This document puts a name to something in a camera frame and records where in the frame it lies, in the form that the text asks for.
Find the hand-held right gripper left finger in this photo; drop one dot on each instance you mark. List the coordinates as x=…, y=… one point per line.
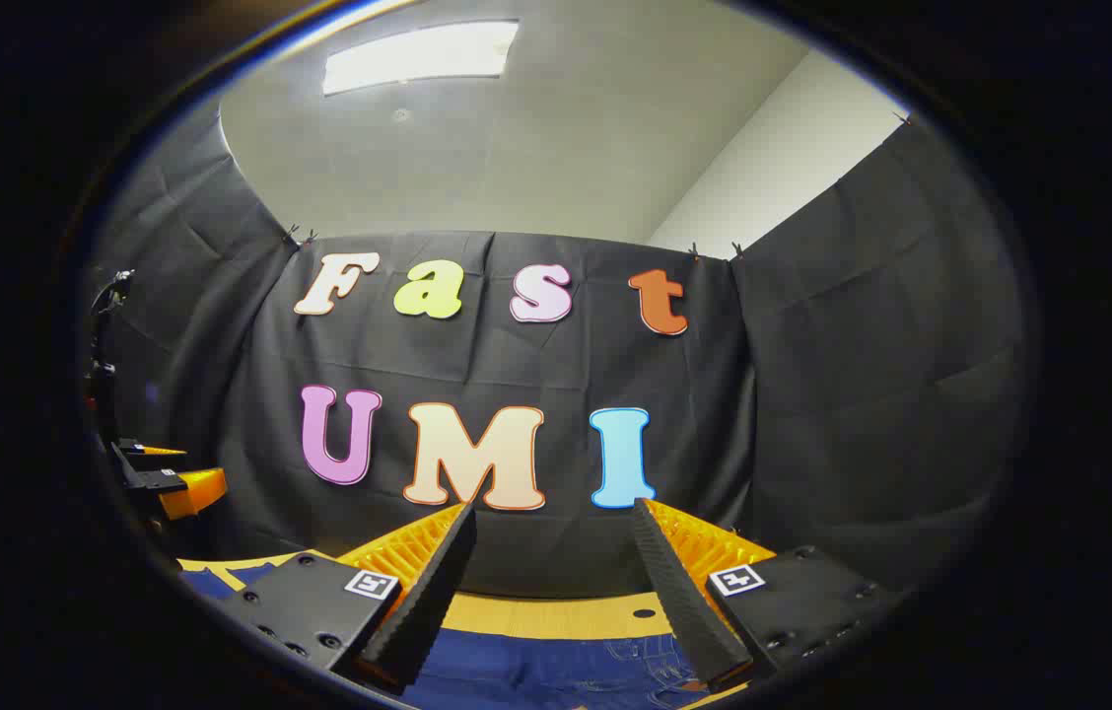
x=433, y=592

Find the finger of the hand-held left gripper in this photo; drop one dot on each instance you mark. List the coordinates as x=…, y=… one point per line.
x=189, y=491
x=150, y=451

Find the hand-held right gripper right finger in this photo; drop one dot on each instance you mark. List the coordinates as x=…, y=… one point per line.
x=679, y=592

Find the blue denim jeans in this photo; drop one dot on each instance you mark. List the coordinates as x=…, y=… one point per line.
x=556, y=673

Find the black backdrop cloth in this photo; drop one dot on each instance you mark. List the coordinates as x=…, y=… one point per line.
x=556, y=365

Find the rectangular ceiling light panel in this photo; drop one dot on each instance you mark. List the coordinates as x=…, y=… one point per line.
x=418, y=57

